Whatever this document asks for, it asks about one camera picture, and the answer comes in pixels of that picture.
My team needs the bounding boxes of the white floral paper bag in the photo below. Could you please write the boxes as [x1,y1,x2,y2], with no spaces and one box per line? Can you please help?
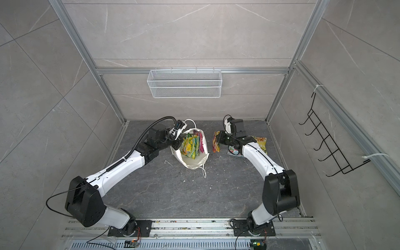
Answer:
[170,119,209,178]

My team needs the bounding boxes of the magenta snack packet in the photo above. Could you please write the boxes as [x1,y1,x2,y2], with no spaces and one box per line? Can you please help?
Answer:
[193,130,205,153]

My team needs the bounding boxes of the teal mint candy packet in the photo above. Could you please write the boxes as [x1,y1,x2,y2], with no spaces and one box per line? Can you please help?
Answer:
[228,146,243,158]

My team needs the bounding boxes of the yellow green snack packet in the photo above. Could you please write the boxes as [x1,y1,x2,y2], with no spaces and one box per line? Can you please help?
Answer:
[253,136,267,154]

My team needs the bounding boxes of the yellow orange snack packet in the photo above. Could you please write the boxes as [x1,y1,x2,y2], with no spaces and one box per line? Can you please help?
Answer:
[212,131,220,153]

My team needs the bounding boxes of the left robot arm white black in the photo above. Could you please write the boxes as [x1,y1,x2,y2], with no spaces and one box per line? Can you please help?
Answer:
[65,124,184,236]

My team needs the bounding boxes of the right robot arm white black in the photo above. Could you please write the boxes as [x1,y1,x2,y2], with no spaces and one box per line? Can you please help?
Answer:
[215,115,301,235]

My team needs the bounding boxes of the green circuit board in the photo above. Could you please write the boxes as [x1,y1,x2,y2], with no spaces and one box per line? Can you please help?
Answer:
[250,240,267,250]

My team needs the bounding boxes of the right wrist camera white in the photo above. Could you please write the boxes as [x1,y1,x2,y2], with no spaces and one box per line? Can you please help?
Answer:
[223,115,233,134]

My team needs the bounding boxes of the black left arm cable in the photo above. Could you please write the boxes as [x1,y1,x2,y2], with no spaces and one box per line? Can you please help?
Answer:
[123,116,178,160]

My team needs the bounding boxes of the white wire mesh basket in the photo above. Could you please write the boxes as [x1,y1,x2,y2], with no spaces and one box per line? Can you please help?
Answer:
[147,69,223,99]

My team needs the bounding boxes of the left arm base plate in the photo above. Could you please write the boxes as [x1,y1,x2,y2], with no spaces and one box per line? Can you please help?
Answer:
[107,220,153,238]

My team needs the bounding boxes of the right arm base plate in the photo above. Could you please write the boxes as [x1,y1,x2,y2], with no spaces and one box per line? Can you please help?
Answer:
[229,218,276,237]

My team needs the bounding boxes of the black wire hook rack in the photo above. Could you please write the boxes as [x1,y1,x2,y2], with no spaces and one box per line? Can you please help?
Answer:
[299,93,371,177]

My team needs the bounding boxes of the aluminium front rail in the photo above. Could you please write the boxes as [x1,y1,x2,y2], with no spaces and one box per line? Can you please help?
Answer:
[60,218,323,240]

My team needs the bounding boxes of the white cable tie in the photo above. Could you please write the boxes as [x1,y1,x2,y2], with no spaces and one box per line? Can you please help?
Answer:
[362,153,389,159]

